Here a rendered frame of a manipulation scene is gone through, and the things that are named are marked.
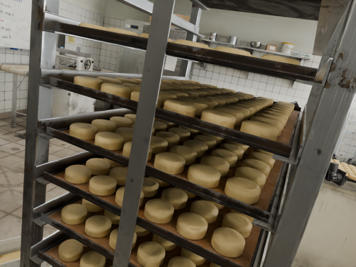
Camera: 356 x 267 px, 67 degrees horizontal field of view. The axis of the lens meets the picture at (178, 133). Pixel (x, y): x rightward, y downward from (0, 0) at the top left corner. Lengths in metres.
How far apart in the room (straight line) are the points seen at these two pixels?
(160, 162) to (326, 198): 1.95
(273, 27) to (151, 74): 5.93
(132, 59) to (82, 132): 5.33
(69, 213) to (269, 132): 0.42
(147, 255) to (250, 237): 0.18
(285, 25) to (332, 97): 5.99
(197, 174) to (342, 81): 0.22
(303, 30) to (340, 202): 4.53
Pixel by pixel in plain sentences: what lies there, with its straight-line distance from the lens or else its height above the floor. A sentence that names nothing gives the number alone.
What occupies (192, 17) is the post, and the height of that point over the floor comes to 1.63.
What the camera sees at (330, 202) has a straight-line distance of 2.31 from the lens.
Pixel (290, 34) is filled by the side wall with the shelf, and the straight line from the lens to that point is 6.28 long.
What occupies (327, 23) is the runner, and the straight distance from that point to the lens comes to 0.48.
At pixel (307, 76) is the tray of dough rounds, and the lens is 0.33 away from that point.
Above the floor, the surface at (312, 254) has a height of 0.26.
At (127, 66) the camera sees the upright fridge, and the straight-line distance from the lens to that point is 5.86.
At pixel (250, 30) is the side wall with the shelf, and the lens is 6.26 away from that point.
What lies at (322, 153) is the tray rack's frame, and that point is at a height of 1.42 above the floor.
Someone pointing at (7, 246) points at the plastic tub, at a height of 0.11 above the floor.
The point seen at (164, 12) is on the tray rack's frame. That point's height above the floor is 1.54.
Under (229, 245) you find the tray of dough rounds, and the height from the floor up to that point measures 1.24.
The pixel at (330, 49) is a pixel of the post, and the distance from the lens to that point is 0.94.
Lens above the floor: 1.49
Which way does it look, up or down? 15 degrees down
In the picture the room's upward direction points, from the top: 11 degrees clockwise
